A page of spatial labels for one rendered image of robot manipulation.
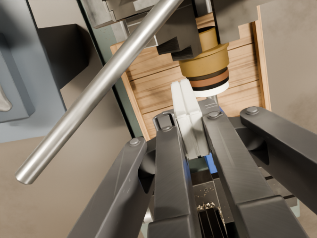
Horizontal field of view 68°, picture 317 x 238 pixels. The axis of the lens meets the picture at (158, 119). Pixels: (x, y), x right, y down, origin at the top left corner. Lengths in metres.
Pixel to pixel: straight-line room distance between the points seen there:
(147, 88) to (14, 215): 1.97
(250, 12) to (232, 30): 0.03
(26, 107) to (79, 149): 1.02
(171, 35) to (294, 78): 1.54
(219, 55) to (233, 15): 0.06
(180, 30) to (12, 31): 0.60
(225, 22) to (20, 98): 0.64
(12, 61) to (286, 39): 1.47
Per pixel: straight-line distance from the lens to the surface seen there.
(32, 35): 0.82
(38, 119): 0.90
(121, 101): 1.02
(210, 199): 0.67
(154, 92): 0.64
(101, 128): 1.70
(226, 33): 0.41
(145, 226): 0.86
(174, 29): 0.33
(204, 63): 0.39
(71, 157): 1.88
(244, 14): 0.41
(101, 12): 0.32
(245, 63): 0.67
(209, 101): 0.16
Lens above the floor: 1.49
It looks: 66 degrees down
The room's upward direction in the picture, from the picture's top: 175 degrees clockwise
